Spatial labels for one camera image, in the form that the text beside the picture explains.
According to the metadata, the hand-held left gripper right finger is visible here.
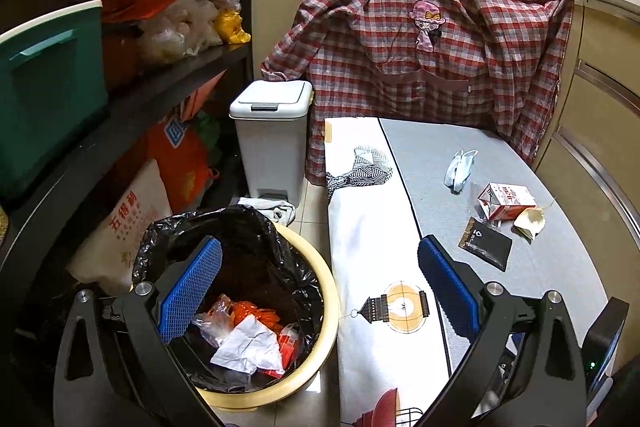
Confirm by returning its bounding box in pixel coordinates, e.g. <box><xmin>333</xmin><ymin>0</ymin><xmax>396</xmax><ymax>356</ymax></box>
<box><xmin>414</xmin><ymin>234</ymin><xmax>588</xmax><ymax>427</ymax></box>

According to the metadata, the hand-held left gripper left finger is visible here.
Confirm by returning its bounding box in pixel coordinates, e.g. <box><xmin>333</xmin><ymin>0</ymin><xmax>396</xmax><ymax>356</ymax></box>
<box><xmin>52</xmin><ymin>234</ymin><xmax>236</xmax><ymax>427</ymax></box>

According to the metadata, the black sachet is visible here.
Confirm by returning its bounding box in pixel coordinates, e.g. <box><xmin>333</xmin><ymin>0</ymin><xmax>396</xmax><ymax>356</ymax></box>
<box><xmin>459</xmin><ymin>217</ymin><xmax>514</xmax><ymax>272</ymax></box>

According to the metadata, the orange plastic bag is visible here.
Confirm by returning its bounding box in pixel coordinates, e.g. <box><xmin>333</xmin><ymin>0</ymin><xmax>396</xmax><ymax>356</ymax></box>
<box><xmin>215</xmin><ymin>299</ymin><xmax>283</xmax><ymax>333</ymax></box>

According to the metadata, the black bin liner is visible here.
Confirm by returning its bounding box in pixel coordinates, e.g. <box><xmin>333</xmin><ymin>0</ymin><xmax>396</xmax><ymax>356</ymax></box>
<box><xmin>132</xmin><ymin>206</ymin><xmax>325</xmax><ymax>393</ymax></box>

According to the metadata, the white paper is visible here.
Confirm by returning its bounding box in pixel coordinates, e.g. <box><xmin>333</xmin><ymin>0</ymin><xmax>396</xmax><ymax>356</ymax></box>
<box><xmin>210</xmin><ymin>314</ymin><xmax>286</xmax><ymax>375</ymax></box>

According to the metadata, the beige paper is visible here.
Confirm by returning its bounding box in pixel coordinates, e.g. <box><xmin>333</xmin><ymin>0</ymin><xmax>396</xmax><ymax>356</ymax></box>
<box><xmin>512</xmin><ymin>199</ymin><xmax>556</xmax><ymax>242</ymax></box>

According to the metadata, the red cardboard box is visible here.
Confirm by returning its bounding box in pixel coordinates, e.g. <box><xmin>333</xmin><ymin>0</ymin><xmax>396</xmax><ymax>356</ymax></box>
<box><xmin>260</xmin><ymin>324</ymin><xmax>301</xmax><ymax>380</ymax></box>

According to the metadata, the red and white carton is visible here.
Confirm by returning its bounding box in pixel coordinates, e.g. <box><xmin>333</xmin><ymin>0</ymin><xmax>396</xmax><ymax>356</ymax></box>
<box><xmin>475</xmin><ymin>182</ymin><xmax>538</xmax><ymax>223</ymax></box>

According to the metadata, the blue face mask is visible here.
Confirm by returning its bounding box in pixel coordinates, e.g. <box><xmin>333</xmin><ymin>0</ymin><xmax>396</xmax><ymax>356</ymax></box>
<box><xmin>444</xmin><ymin>149</ymin><xmax>480</xmax><ymax>194</ymax></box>

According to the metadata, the beige trash bin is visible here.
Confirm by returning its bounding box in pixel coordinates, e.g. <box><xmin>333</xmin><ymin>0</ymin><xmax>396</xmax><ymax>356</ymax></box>
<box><xmin>131</xmin><ymin>206</ymin><xmax>342</xmax><ymax>409</ymax></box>

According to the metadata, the white printed cloth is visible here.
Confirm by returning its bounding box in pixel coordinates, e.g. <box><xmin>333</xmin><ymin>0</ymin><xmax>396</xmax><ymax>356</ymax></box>
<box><xmin>324</xmin><ymin>117</ymin><xmax>453</xmax><ymax>427</ymax></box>

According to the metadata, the white rice sack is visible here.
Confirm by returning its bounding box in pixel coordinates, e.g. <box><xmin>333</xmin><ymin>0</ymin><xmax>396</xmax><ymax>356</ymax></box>
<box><xmin>67</xmin><ymin>159</ymin><xmax>173</xmax><ymax>295</ymax></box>

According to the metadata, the grey floor rag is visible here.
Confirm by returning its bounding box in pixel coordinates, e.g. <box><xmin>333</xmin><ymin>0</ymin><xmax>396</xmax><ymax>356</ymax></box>
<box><xmin>237</xmin><ymin>199</ymin><xmax>297</xmax><ymax>228</ymax></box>

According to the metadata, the orange printed sack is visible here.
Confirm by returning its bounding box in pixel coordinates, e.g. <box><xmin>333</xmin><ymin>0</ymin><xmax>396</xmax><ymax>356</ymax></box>
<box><xmin>145</xmin><ymin>117</ymin><xmax>213</xmax><ymax>212</ymax></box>

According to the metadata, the beige cabinet drawer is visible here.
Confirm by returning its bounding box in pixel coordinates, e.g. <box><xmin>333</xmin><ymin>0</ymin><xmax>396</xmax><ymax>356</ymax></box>
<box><xmin>575</xmin><ymin>2</ymin><xmax>640</xmax><ymax>92</ymax></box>
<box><xmin>550</xmin><ymin>67</ymin><xmax>640</xmax><ymax>208</ymax></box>
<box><xmin>530</xmin><ymin>137</ymin><xmax>640</xmax><ymax>258</ymax></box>

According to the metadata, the green plastic bag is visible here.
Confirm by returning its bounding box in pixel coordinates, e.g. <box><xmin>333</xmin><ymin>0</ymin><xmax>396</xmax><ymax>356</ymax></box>
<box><xmin>192</xmin><ymin>112</ymin><xmax>223</xmax><ymax>168</ymax></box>

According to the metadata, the white pedal bin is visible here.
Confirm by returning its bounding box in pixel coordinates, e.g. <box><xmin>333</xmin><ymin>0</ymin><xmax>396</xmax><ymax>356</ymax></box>
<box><xmin>229</xmin><ymin>79</ymin><xmax>315</xmax><ymax>210</ymax></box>

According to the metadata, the orange paper bag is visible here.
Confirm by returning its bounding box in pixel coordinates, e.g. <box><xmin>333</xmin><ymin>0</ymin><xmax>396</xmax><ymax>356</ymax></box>
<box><xmin>177</xmin><ymin>72</ymin><xmax>226</xmax><ymax>122</ymax></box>

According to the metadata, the black shelf rack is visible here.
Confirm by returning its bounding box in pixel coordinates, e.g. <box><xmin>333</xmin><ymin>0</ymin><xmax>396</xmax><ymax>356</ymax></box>
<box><xmin>0</xmin><ymin>0</ymin><xmax>256</xmax><ymax>288</ymax></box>

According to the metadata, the teal storage bin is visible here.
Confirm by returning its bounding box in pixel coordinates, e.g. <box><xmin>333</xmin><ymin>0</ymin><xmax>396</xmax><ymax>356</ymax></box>
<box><xmin>0</xmin><ymin>0</ymin><xmax>110</xmax><ymax>200</ymax></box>

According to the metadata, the red plaid apron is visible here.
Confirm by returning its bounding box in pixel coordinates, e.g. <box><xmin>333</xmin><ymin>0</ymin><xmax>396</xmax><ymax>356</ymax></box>
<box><xmin>260</xmin><ymin>0</ymin><xmax>576</xmax><ymax>188</ymax></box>

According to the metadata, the pile of clear plastic bags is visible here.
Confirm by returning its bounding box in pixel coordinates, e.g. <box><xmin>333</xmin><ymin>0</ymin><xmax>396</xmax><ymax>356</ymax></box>
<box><xmin>137</xmin><ymin>0</ymin><xmax>241</xmax><ymax>65</ymax></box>

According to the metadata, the yellow plastic bag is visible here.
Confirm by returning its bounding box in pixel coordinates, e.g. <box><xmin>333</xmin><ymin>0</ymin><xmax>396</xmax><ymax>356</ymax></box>
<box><xmin>214</xmin><ymin>8</ymin><xmax>252</xmax><ymax>45</ymax></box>

